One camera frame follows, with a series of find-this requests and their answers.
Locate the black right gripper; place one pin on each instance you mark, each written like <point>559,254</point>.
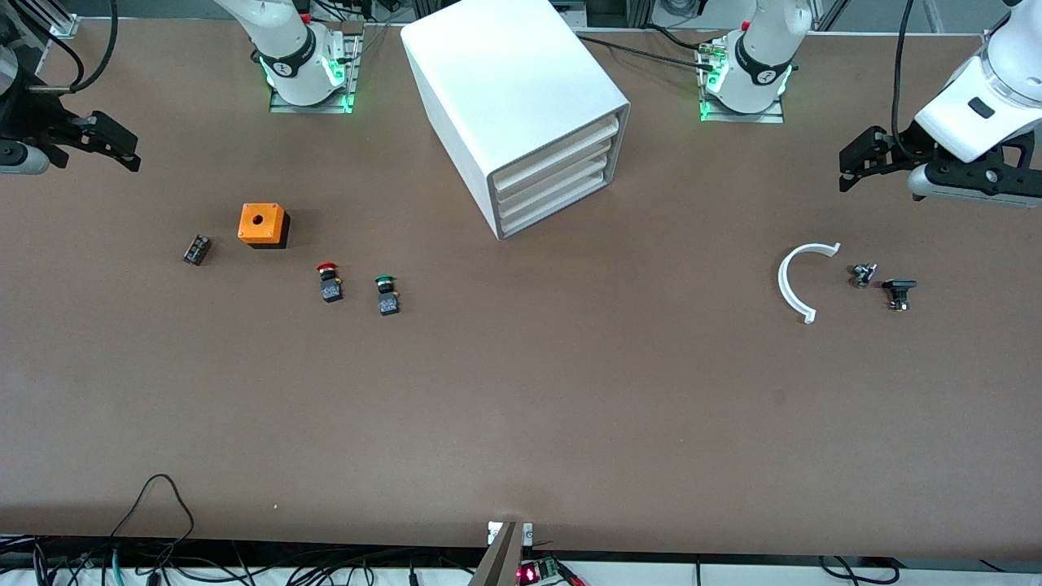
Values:
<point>32,122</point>

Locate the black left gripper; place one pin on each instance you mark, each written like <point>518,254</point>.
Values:
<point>899,150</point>

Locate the red push button switch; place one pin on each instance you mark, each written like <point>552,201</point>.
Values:
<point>330,289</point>

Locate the white plastic drawer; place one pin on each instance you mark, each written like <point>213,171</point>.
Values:
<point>556,167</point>
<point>555,199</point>
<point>555,183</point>
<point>558,150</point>

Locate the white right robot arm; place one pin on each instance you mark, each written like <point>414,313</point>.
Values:
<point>285,41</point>

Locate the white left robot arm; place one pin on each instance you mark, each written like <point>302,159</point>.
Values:
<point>757,49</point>

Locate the white drawer cabinet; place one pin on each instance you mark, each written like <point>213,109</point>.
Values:
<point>505,73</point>

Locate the small black contact block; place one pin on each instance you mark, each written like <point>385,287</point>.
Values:
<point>197,250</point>

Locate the white curved plastic arc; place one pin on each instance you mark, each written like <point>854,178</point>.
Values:
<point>783,281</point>

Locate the circuit board with red LED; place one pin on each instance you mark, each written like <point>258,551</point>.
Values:
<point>529,574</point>

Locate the small black silver switch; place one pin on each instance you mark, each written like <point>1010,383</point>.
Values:
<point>863,275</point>

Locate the aluminium frame extrusion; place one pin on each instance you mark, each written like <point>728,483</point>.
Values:
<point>61,20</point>

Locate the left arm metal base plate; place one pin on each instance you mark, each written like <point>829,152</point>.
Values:
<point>741,118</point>

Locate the black push button switch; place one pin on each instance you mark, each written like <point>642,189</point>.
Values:
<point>899,286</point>

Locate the orange button enclosure box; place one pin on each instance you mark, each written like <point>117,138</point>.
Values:
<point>260,220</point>

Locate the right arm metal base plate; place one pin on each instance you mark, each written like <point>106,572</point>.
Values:
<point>309,107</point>

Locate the green push button switch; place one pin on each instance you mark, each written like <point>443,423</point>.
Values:
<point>388,303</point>

